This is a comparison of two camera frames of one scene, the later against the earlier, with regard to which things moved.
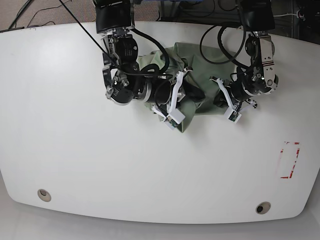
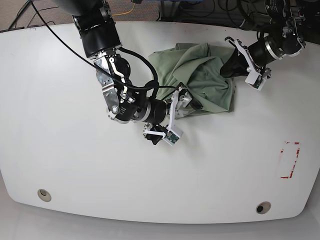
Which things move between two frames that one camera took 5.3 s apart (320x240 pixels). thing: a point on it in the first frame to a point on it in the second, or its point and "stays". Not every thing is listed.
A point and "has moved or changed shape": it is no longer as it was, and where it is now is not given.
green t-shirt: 204,96 has moved or changed shape
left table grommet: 44,195 stays
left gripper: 174,116 to 181,98
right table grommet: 263,207 stays
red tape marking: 287,177 stays
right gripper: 234,100 to 237,65
